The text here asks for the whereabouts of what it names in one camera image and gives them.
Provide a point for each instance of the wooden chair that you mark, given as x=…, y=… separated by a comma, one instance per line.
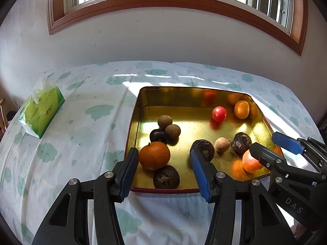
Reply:
x=2, y=114

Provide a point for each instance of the red and gold tin box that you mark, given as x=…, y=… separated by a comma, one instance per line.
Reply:
x=194, y=130

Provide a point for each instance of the blemished orange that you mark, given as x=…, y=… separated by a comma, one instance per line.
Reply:
x=249, y=163

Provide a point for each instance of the dark purple round fruit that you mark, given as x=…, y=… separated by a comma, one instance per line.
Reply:
x=158, y=135

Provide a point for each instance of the wooden framed window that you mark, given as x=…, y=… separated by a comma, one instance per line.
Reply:
x=178, y=2

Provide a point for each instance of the large dark water chestnut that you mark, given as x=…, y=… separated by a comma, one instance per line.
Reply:
x=242, y=143

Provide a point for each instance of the white cloud print tablecloth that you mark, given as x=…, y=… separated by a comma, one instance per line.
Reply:
x=84, y=137

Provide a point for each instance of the smooth orange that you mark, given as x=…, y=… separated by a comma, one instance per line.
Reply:
x=241, y=109

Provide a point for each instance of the pale tan longan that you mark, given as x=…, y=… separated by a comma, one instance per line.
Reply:
x=222, y=144

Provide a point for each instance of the red tomato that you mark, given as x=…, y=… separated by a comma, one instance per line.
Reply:
x=219, y=114

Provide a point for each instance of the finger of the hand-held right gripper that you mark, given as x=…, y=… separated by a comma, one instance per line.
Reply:
x=265, y=155
x=288, y=143

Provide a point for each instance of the small dark water chestnut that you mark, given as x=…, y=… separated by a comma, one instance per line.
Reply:
x=166, y=177

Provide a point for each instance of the brown longan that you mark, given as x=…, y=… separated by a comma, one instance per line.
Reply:
x=173, y=132
x=164, y=121

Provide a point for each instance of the green tissue pack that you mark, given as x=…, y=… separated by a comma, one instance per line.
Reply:
x=42, y=109

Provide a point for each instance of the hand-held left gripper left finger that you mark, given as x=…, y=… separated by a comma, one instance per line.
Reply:
x=129, y=173

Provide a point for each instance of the small orange with stem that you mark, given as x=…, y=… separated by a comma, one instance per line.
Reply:
x=154, y=156

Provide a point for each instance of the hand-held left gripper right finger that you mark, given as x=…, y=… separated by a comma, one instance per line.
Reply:
x=200, y=173

